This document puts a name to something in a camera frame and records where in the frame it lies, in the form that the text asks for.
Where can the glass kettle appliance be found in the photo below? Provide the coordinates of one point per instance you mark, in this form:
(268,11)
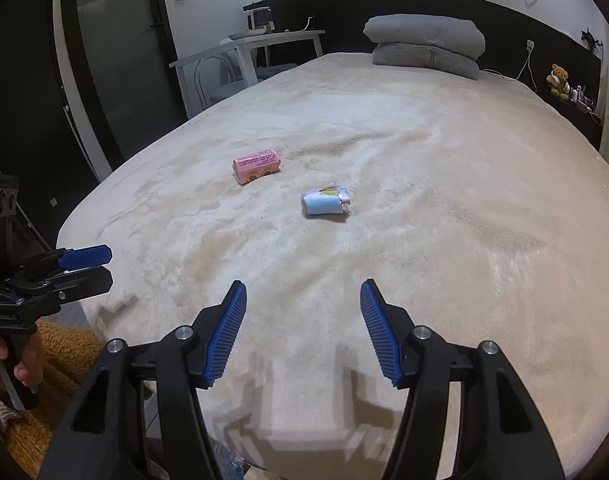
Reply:
(260,20)

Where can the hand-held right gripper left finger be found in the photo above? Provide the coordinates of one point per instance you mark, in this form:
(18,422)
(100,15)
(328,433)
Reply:
(227,335)

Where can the dark purple plant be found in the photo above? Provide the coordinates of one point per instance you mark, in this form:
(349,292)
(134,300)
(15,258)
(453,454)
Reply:
(591,40)

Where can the light blue tissue packet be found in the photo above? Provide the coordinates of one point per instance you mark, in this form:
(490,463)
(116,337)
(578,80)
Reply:
(322,205)

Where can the beige plush blanket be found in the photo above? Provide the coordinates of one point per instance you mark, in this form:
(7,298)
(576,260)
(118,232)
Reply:
(434,210)

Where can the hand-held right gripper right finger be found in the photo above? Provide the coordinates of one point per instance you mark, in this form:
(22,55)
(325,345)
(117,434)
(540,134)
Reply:
(379,335)

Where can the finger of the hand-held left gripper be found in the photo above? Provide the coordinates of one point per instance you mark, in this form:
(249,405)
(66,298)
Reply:
(84,257)
(84,285)

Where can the clear plastic bag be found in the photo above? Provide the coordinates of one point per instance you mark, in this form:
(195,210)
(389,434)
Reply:
(234,465)

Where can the person's left hand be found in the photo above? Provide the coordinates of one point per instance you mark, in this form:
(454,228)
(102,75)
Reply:
(30,360)

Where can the white dish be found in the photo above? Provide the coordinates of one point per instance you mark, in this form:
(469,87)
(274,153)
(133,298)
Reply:
(247,35)

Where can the frosted glass door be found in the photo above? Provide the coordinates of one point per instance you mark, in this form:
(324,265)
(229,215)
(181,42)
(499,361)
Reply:
(119,60)

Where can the small toiletry bottles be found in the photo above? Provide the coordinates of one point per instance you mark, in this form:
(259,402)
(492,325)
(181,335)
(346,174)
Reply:
(584,100)

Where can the pink tissue packet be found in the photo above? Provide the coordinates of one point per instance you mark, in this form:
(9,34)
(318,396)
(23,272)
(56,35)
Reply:
(257,164)

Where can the brown teddy bear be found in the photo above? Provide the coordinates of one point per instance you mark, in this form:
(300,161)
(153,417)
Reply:
(558,80)

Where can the yellow fleece garment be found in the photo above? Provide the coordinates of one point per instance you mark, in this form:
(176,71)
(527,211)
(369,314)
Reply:
(59,360)

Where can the clear chair with grey cushion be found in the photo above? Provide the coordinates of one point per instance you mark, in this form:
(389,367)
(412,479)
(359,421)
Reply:
(229,91)

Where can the white table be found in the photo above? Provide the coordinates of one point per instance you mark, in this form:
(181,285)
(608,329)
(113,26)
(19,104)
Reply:
(284,36)

